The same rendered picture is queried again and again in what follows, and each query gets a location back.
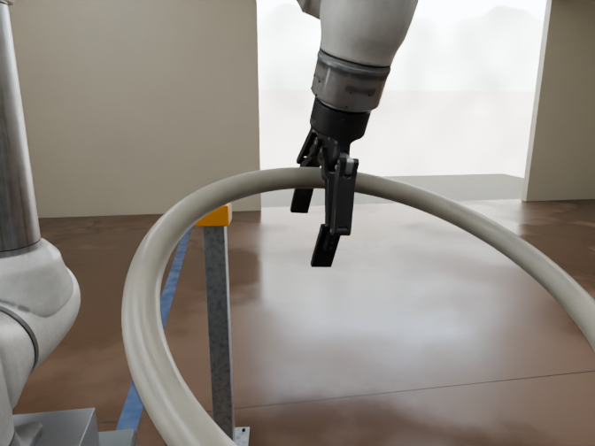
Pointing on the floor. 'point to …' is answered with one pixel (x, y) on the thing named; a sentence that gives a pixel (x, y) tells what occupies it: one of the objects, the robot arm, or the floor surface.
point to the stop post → (220, 321)
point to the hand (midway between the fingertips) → (310, 230)
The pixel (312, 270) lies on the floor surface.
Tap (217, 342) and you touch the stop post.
